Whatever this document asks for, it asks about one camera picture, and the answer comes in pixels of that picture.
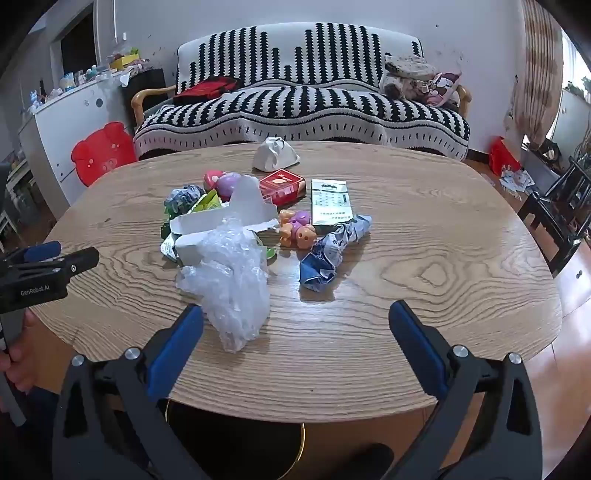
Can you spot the red bag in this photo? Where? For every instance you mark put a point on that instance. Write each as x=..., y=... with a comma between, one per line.
x=503, y=159

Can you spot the scattered paper cards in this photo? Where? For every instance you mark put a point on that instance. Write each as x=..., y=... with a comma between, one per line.
x=517, y=180

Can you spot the white cabinet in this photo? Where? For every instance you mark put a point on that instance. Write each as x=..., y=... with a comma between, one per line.
x=69, y=120

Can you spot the purple egg toy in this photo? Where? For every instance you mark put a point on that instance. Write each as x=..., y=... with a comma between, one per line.
x=228, y=184

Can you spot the red box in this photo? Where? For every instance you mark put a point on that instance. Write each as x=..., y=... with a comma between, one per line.
x=281, y=187

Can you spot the blue white crumpled wrapper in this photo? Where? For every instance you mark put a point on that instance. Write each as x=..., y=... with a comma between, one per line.
x=323, y=263

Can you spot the black side cabinet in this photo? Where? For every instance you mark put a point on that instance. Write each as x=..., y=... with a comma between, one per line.
x=147, y=85

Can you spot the person's left hand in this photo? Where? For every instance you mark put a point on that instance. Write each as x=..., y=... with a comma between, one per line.
x=27, y=341

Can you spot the black wooden chair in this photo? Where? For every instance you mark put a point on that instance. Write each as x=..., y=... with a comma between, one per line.
x=554, y=217

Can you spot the green wrapper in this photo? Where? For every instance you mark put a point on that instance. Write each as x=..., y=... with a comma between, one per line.
x=268, y=251

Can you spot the yellow-green snack packet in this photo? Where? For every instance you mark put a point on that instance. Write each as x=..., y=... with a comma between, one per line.
x=207, y=203

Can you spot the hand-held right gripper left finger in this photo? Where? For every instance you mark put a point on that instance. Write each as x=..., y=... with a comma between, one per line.
x=178, y=346

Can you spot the orange pink pig toy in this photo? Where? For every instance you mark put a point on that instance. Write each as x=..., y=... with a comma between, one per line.
x=300, y=230

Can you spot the clear plastic bag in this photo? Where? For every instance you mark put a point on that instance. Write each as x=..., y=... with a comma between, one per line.
x=231, y=286

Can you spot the red pig-shaped stool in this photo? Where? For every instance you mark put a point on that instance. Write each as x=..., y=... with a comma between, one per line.
x=104, y=152

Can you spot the black gold-rimmed trash bin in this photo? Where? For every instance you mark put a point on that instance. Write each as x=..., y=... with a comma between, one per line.
x=240, y=443

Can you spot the brown plush toy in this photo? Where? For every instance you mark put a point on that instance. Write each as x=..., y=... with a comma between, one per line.
x=406, y=74

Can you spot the pink cartoon cushion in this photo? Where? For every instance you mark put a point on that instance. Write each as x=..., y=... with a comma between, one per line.
x=441, y=90

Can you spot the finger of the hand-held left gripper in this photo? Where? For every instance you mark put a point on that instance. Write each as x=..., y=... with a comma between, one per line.
x=44, y=250
x=69, y=265

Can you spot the striped beige curtain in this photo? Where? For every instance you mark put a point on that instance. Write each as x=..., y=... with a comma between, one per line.
x=538, y=69

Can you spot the blue grey crumpled wrapper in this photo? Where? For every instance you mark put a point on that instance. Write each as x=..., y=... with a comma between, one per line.
x=182, y=198

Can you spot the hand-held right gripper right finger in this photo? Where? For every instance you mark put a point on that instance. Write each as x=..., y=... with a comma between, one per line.
x=418, y=346

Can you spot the white torn cardboard box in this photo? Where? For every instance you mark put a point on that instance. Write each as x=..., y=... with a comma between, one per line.
x=217, y=221

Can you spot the green white flat box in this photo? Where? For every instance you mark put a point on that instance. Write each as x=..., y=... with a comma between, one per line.
x=330, y=203

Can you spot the black white striped sofa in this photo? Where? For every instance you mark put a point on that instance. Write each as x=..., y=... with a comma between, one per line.
x=323, y=106

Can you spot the row of small figurines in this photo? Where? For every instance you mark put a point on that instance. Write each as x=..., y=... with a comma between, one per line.
x=69, y=81

